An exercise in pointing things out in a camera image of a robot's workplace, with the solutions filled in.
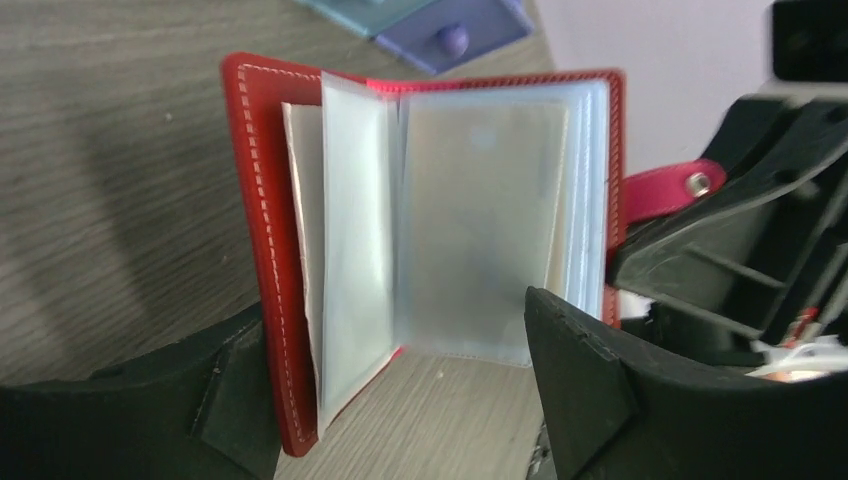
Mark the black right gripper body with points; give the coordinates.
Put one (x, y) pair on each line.
(802, 285)

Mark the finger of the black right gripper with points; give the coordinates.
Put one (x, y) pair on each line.
(715, 252)

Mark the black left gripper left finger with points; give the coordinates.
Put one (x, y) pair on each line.
(199, 408)

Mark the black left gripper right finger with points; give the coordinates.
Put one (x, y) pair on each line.
(619, 407)

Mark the purple drawer box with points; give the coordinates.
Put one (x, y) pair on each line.
(449, 33)

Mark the light blue middle drawer box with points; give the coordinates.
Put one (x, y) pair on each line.
(365, 18)

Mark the red leather card holder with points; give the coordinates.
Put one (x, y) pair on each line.
(389, 216)

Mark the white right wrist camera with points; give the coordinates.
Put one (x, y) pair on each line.
(809, 41)

